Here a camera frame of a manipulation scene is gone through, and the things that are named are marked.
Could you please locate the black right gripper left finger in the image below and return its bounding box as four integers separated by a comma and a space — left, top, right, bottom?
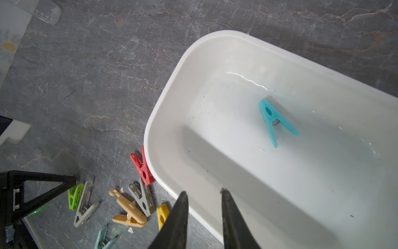
149, 191, 189, 249

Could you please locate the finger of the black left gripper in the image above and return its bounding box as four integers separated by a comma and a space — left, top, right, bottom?
1, 171, 76, 229

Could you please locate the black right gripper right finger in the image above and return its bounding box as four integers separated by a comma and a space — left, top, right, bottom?
220, 188, 260, 249

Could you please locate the lime green clothespin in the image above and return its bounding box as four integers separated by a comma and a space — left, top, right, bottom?
67, 183, 84, 211

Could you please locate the grey clothespin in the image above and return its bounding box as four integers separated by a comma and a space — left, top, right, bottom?
128, 179, 155, 217
74, 179, 99, 228

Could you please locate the red clothespin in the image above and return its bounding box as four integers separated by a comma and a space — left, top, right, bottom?
130, 146, 155, 186

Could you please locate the turquoise clothespin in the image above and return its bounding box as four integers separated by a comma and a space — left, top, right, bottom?
259, 99, 300, 148

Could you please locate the white plastic storage box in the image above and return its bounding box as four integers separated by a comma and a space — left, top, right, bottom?
144, 31, 398, 249

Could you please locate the yellow clothespin left centre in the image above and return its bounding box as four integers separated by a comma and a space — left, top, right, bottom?
157, 203, 170, 230

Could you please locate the beige clothespin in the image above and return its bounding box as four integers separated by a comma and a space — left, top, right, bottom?
109, 189, 148, 228

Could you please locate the sage green clothespin left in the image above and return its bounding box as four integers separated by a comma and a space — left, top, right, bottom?
94, 225, 120, 249

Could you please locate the clear plastic cup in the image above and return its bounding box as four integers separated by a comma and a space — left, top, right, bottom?
11, 0, 61, 25

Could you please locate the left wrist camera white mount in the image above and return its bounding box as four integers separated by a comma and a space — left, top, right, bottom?
0, 116, 31, 145

